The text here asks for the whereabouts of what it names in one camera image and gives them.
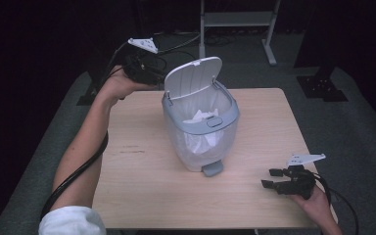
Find white metal stand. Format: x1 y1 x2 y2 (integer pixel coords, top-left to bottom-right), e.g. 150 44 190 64
198 0 282 67

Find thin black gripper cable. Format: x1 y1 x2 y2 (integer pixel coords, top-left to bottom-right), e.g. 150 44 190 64
311 171 360 235

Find floor cables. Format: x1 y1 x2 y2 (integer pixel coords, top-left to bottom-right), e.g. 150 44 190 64
152 29 204 56

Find white sleeve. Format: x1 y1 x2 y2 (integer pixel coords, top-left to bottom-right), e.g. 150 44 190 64
38 205 108 235

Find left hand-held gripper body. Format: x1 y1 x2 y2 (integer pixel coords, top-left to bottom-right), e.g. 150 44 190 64
120 37 166 86

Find white pedal trash bin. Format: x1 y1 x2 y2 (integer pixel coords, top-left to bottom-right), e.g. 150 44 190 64
161 56 241 178

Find thick black gripper cable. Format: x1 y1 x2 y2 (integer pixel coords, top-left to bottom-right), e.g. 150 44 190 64
40 130 110 220

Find white paper towel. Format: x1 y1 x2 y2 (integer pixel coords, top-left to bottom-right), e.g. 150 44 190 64
182 109 224 155

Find person's left hand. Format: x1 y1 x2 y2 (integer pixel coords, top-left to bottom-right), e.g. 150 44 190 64
99 65 160 100

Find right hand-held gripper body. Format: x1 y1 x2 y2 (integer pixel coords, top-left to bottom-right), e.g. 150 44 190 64
274 153 327 201

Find black stand with base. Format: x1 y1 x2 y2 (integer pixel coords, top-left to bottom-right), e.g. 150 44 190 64
295 62 350 103

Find person's right hand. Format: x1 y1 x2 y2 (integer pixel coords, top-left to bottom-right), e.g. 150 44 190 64
289 185 333 223

